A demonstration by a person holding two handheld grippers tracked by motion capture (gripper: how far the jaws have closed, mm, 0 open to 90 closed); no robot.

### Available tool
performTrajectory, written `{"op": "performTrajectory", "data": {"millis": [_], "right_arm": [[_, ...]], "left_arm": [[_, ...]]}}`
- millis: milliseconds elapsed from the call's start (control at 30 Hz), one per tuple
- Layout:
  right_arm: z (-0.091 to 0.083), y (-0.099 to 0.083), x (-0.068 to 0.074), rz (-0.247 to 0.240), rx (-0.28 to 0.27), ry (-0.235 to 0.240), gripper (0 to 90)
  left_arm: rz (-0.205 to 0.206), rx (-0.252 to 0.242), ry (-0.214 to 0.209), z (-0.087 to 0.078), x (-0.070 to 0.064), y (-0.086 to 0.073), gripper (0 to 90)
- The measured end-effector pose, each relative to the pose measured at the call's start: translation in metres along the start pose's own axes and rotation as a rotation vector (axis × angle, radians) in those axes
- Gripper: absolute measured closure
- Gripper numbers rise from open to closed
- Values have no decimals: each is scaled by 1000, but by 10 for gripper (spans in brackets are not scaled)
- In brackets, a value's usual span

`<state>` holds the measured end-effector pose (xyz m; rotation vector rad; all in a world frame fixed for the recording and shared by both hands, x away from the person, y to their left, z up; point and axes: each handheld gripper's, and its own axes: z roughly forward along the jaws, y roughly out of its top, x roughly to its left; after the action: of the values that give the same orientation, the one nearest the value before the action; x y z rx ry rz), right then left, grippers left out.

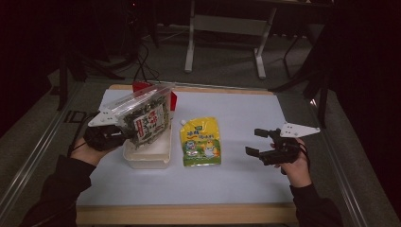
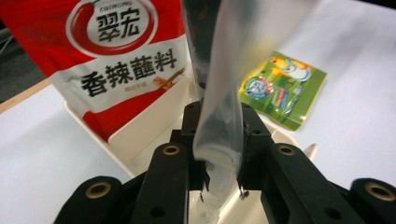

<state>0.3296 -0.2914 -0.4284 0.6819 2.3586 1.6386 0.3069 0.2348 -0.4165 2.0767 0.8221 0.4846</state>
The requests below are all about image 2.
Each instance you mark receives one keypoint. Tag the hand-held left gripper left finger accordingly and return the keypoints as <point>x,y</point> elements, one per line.
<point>190,137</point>

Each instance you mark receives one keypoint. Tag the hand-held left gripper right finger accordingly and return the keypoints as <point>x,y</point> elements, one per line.
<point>255,149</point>

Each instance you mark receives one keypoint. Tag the white two-compartment container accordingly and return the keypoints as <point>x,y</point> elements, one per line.
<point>149,130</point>

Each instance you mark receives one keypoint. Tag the clear dried seaweed packet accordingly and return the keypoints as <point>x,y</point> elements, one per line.
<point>224,93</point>

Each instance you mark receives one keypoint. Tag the yellow-green spout pouch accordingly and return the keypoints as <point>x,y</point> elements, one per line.
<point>280,90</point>

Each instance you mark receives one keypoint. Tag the red seasoning packet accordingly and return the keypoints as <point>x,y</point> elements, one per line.
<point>118,46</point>

